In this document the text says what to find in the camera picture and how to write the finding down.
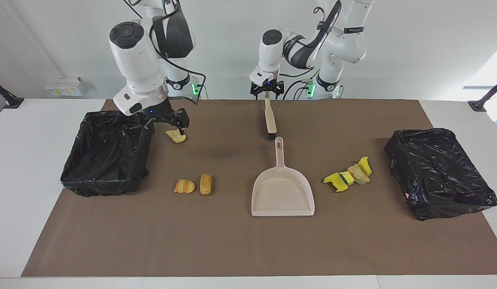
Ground pale yellow chip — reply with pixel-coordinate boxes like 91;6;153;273
165;129;187;144

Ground beige hand brush black bristles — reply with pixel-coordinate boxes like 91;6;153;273
264;92;278;140

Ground orange striped croissant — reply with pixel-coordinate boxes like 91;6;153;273
174;179;196;194

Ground brown bread roll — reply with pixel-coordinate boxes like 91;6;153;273
199;173;213;196

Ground large yellow green-backed sponge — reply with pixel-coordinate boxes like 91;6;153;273
323;173;349;193

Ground beige plastic dustpan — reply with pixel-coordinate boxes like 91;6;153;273
251;136;315;217

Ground small yellow sponge wedge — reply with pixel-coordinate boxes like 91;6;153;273
357;156;373;176

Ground tan sponge chunk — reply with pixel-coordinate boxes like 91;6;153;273
347;164;370;185

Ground black bag-lined trash bin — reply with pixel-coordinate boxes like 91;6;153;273
60;109;153;197

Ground black bag-lined bin pink tag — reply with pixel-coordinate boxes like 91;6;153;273
384;128;497;222

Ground white cardboard box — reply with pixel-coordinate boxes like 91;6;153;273
45;77;87;96

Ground brown table mat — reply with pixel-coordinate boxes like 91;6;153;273
21;99;497;277

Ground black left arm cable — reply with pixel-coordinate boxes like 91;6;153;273
280;0;345;101

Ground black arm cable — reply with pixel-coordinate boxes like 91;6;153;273
124;0;207;101
280;0;345;101

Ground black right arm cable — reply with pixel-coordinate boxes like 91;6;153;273
124;0;207;101

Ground black camera stand clamp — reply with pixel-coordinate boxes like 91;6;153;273
0;77;24;109
468;78;497;112

